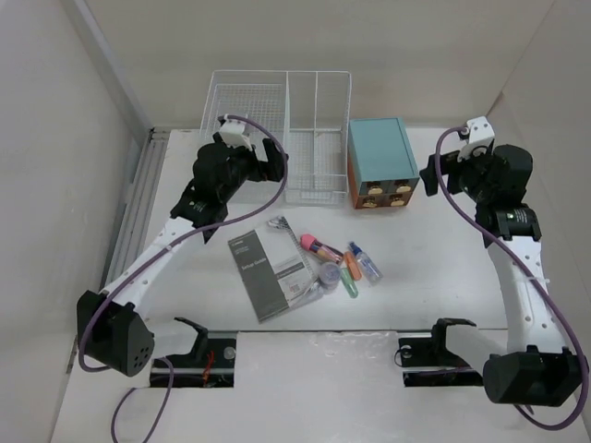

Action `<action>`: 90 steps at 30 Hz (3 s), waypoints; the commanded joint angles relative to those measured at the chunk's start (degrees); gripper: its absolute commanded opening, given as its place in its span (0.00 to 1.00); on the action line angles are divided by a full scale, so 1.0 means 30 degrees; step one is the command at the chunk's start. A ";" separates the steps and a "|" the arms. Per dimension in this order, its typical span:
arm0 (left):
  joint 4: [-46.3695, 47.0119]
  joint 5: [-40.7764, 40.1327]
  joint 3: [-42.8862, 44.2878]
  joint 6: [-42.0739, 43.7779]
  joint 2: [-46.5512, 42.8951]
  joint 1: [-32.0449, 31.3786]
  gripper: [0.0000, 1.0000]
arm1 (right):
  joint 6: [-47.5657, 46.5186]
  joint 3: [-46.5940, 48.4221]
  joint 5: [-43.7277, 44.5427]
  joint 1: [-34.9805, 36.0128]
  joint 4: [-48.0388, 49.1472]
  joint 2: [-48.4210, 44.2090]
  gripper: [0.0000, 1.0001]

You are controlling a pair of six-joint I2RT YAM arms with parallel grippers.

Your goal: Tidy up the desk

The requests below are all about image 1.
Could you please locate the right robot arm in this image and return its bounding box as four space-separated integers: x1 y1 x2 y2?
419 145 583 407

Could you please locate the teal orange drawer cabinet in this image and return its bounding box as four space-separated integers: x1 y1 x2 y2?
347 117 419 210

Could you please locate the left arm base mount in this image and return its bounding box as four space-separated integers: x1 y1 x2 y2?
149 317 237 389

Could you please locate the white wire desk organizer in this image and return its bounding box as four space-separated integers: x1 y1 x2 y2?
199 70 352 207

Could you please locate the purple cable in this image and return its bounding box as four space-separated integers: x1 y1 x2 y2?
433 125 584 432
77 113 290 439

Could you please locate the grey setup guide booklet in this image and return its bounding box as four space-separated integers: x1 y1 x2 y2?
228 216 320 323

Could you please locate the green translucent case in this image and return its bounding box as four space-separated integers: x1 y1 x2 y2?
341 268 358 299

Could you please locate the orange translucent case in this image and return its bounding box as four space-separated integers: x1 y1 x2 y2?
344 251 363 281

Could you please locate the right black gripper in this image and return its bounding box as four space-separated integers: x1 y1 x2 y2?
418 144 495 204

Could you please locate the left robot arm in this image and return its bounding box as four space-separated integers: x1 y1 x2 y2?
76 132 289 377

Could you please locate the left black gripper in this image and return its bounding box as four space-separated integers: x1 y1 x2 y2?
215 132 287 203

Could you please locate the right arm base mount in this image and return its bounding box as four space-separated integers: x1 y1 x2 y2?
394 317 483 388

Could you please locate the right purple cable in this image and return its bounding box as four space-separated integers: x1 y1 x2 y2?
433 125 584 432

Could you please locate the aluminium rail frame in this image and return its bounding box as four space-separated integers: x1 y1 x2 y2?
100 128 171 289

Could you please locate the pink capped marker tube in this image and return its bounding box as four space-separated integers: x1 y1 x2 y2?
300 233 344 265

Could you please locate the clear jar of paperclips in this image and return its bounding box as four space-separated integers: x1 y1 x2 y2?
318 262 341 292

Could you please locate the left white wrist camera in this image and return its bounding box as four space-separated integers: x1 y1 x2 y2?
218 116 251 149

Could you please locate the clear bottle blue cap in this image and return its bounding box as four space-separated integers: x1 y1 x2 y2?
348 242 383 285

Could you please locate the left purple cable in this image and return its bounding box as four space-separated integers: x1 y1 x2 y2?
77 113 290 439

